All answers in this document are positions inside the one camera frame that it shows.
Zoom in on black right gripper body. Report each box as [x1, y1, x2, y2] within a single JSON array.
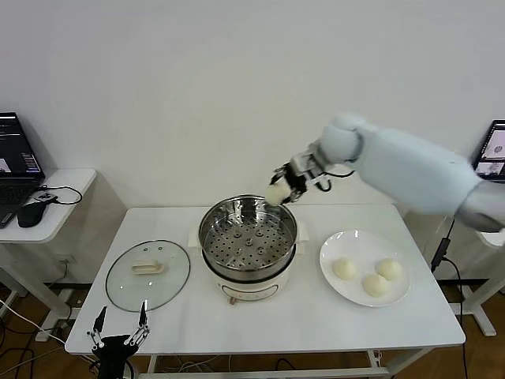
[[290, 165, 337, 192]]

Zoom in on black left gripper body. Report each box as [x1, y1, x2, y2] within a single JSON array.
[[91, 334, 136, 379]]

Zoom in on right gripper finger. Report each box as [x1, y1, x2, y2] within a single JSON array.
[[281, 185, 309, 206], [269, 166, 295, 186]]

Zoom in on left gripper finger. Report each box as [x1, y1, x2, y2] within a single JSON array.
[[125, 301, 152, 346], [87, 306, 108, 350]]

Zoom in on white steamed baozi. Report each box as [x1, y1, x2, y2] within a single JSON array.
[[361, 274, 389, 298], [374, 258, 404, 283], [264, 183, 290, 207], [332, 258, 357, 281]]

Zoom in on round glass pot lid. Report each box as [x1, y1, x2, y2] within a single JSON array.
[[105, 238, 192, 313]]

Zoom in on perforated steel steamer basket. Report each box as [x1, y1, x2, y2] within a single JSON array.
[[198, 193, 298, 278]]

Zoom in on white floor power strip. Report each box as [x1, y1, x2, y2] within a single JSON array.
[[34, 321, 77, 343]]

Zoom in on cream electric cooking pot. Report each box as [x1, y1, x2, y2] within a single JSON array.
[[188, 219, 311, 307]]

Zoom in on white side desk with mouse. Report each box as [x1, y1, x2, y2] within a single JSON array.
[[0, 168, 98, 329]]

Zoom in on round white plate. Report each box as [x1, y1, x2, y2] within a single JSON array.
[[319, 230, 412, 309]]

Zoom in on black computer mouse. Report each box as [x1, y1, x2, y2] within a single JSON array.
[[17, 201, 49, 229]]

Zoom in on dark laptop with pink screen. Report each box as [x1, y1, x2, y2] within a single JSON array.
[[471, 119, 505, 182]]

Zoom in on white side desk with label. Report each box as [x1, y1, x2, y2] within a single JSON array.
[[433, 231, 505, 337]]

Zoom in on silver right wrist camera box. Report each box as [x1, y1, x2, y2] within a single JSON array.
[[290, 152, 319, 171]]

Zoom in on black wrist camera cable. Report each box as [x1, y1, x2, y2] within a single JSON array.
[[317, 168, 356, 193]]

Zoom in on white table frame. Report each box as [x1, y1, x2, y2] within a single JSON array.
[[145, 347, 392, 379]]

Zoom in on thin black hub cable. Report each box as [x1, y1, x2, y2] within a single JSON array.
[[39, 184, 84, 207]]

